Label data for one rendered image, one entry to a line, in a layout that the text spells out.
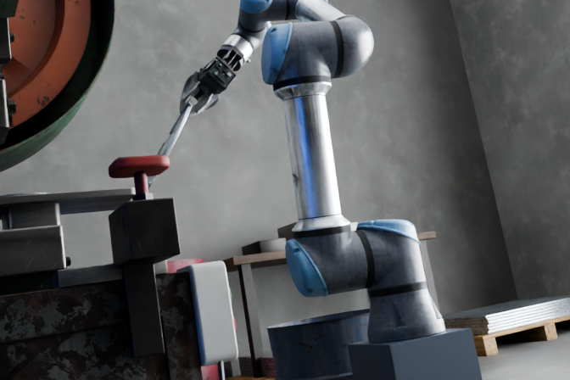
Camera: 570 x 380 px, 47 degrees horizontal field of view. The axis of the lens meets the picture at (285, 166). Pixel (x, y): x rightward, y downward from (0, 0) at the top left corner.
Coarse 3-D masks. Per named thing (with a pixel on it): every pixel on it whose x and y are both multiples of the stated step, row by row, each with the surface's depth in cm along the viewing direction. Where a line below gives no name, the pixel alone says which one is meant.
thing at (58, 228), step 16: (0, 240) 84; (16, 240) 84; (32, 240) 85; (48, 240) 86; (0, 256) 83; (16, 256) 84; (32, 256) 85; (48, 256) 86; (64, 256) 87; (0, 272) 83; (16, 272) 83; (32, 272) 84; (48, 272) 86
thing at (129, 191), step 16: (80, 192) 105; (96, 192) 106; (112, 192) 107; (128, 192) 108; (0, 208) 102; (16, 208) 102; (32, 208) 103; (48, 208) 104; (64, 208) 111; (80, 208) 113; (96, 208) 116; (112, 208) 118; (16, 224) 101; (32, 224) 102; (48, 224) 103
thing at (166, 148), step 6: (186, 108) 162; (186, 114) 148; (180, 120) 162; (174, 126) 168; (180, 126) 145; (174, 132) 160; (168, 138) 159; (174, 138) 143; (162, 144) 170; (168, 144) 152; (162, 150) 157; (168, 150) 143; (150, 180) 152; (150, 186) 144
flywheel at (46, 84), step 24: (24, 0) 153; (48, 0) 156; (72, 0) 155; (24, 24) 152; (48, 24) 154; (72, 24) 153; (24, 48) 150; (48, 48) 152; (72, 48) 152; (24, 72) 149; (48, 72) 148; (72, 72) 150; (24, 96) 144; (48, 96) 147; (24, 120) 143; (0, 144) 149
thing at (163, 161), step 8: (120, 160) 80; (128, 160) 80; (136, 160) 80; (144, 160) 81; (152, 160) 81; (160, 160) 82; (168, 160) 83; (112, 168) 81; (120, 168) 80; (128, 168) 80; (136, 168) 80; (144, 168) 81; (152, 168) 82; (160, 168) 83; (112, 176) 83; (120, 176) 84; (128, 176) 84; (136, 176) 82; (144, 176) 82; (136, 184) 82; (144, 184) 82; (136, 192) 82; (144, 192) 82
